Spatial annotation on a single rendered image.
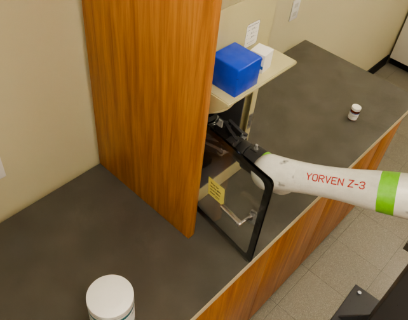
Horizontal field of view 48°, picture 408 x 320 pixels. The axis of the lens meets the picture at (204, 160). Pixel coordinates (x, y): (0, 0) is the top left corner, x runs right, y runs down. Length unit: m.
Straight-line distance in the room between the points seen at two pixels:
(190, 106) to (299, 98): 1.13
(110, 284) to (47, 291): 0.26
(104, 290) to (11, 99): 0.63
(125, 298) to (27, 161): 0.61
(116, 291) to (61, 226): 0.42
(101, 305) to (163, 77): 0.64
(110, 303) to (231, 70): 0.71
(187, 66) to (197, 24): 0.13
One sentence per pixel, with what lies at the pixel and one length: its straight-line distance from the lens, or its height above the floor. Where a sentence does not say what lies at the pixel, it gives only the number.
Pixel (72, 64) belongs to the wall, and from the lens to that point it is 1.56.
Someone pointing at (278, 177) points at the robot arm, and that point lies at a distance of 1.32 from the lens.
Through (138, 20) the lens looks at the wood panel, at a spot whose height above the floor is 1.66.
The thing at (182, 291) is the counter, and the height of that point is 0.94.
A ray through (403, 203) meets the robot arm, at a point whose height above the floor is 1.42.
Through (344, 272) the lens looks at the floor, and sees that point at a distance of 2.84.
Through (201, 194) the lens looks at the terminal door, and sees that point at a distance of 1.54.
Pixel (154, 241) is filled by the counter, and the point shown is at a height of 0.94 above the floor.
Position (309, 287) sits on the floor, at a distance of 2.72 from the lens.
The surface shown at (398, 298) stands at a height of 0.56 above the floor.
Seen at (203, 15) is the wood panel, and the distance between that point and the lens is 1.06.
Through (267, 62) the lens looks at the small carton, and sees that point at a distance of 1.36.
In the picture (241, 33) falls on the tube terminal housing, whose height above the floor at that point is 1.61.
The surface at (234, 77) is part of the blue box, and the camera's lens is 1.22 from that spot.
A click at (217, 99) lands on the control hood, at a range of 1.25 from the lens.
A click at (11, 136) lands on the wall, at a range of 1.57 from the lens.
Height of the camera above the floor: 2.27
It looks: 46 degrees down
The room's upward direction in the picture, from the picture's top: 7 degrees clockwise
